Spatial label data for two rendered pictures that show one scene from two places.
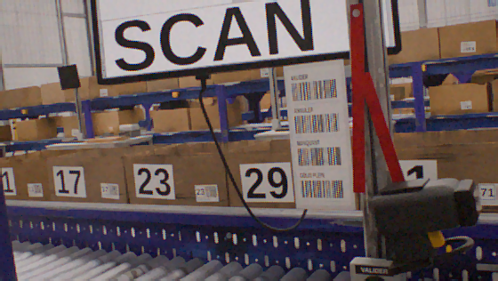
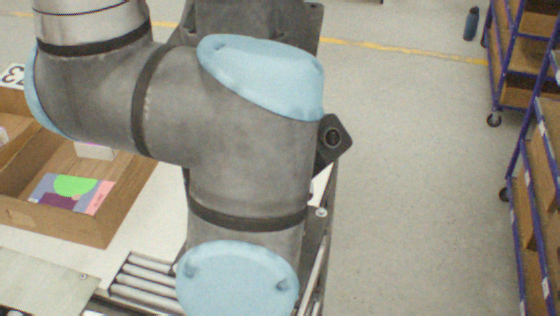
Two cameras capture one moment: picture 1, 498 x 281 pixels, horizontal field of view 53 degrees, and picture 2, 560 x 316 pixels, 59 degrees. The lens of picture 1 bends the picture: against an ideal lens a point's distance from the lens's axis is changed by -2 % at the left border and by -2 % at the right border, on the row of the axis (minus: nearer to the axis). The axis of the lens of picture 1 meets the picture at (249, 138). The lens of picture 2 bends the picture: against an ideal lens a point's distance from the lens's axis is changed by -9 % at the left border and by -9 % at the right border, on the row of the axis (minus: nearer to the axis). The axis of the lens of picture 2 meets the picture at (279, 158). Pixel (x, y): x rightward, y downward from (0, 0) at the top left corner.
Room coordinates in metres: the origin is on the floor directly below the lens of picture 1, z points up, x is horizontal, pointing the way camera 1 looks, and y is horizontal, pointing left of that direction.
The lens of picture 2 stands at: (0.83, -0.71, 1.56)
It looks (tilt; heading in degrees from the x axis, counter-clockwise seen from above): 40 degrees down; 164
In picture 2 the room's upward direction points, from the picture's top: straight up
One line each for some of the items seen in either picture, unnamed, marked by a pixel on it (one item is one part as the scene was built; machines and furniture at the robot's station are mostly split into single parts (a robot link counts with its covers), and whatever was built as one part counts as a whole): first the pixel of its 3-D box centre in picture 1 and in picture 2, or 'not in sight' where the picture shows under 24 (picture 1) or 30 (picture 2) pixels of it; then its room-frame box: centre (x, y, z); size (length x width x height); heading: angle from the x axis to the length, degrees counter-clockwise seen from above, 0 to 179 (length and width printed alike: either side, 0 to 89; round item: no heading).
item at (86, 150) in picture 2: not in sight; (97, 145); (-0.24, -0.86, 0.78); 0.10 x 0.06 x 0.05; 63
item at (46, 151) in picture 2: not in sight; (85, 162); (-0.16, -0.88, 0.80); 0.38 x 0.28 x 0.10; 150
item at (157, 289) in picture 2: not in sight; (183, 297); (0.22, -0.72, 0.74); 0.28 x 0.02 x 0.02; 57
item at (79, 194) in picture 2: not in sight; (68, 199); (-0.07, -0.93, 0.78); 0.19 x 0.14 x 0.02; 64
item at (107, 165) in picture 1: (114, 173); not in sight; (1.88, 0.52, 0.96); 0.39 x 0.29 x 0.17; 60
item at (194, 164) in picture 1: (199, 172); not in sight; (1.69, 0.18, 0.96); 0.39 x 0.29 x 0.17; 60
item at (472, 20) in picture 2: not in sight; (472, 21); (-1.84, 1.41, 0.12); 0.15 x 0.09 x 0.24; 148
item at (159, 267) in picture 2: not in sight; (193, 276); (0.18, -0.69, 0.74); 0.28 x 0.02 x 0.02; 57
